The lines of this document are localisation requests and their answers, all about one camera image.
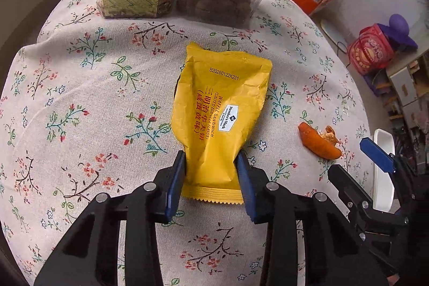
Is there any floral tablecloth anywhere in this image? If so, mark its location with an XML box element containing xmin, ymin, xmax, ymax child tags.
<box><xmin>1</xmin><ymin>0</ymin><xmax>374</xmax><ymax>284</ymax></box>

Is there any wooden shelf cabinet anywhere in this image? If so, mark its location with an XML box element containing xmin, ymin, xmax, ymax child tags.
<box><xmin>375</xmin><ymin>49</ymin><xmax>428</xmax><ymax>133</ymax></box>

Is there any red pink bucket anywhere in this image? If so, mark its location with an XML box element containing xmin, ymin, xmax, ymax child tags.
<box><xmin>347</xmin><ymin>23</ymin><xmax>395</xmax><ymax>76</ymax></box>

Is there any purple ball toy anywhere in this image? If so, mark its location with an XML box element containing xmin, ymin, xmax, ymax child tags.
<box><xmin>377</xmin><ymin>14</ymin><xmax>418</xmax><ymax>51</ymax></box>

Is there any white plastic trash bin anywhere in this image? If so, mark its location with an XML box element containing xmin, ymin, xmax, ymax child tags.
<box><xmin>372</xmin><ymin>128</ymin><xmax>396</xmax><ymax>213</ymax></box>

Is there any white round scale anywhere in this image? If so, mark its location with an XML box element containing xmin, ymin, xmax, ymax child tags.
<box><xmin>320</xmin><ymin>19</ymin><xmax>347</xmax><ymax>54</ymax></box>

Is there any yellow snack wrapper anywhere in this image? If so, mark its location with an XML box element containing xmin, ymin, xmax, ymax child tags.
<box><xmin>172</xmin><ymin>43</ymin><xmax>273</xmax><ymax>204</ymax></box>

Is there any orange peel piece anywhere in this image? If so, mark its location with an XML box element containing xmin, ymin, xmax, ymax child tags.
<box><xmin>298</xmin><ymin>122</ymin><xmax>342</xmax><ymax>160</ymax></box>

